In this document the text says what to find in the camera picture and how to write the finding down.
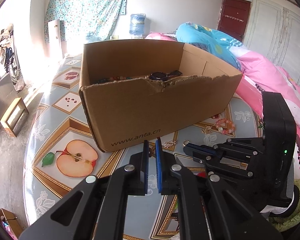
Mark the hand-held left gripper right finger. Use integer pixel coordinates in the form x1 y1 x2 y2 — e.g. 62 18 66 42
155 138 283 240

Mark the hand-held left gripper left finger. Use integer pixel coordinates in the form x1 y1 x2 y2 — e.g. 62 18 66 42
19 140 150 240

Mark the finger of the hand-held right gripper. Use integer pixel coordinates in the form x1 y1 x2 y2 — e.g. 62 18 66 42
183 138 264 156
192 154 256 178

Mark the pink orange bead bracelet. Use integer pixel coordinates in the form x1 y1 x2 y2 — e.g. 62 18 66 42
215 119 235 134

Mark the brown cardboard box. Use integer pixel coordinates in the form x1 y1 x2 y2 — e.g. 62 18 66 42
79 40 243 153

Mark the pink strap smartwatch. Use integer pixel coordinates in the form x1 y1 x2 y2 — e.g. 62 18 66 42
149 70 183 82

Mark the colourful glass bead bracelet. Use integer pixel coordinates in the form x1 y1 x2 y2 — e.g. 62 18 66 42
94 74 138 83

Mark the pink blanket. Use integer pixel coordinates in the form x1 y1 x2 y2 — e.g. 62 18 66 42
145 31 300 168

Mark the white wardrobe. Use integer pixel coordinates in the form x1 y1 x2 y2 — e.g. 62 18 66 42
242 0 300 88

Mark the fruit print tablecloth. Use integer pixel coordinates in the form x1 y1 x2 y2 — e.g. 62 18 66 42
22 54 265 240

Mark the blue printed quilt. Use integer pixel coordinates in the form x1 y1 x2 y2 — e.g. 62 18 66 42
176 22 248 70

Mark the brown door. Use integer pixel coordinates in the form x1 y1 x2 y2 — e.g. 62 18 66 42
217 0 252 40

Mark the brown paper bag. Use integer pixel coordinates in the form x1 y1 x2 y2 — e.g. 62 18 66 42
0 208 23 240

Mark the blue water jug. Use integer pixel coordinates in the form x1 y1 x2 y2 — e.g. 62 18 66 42
129 14 147 37

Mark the wooden stool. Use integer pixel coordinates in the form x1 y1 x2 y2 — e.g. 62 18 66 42
0 97 29 137

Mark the white board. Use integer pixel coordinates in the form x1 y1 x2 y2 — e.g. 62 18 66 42
48 19 63 59

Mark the grey cabinet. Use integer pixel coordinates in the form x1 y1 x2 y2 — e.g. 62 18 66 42
0 72 18 137

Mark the wheelchair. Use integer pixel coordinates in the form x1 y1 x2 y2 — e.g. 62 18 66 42
2 46 23 85

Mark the teal floral curtain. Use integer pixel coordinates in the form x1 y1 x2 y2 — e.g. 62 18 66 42
44 0 128 43

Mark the pile of clothes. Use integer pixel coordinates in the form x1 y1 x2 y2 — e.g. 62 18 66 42
0 24 14 63

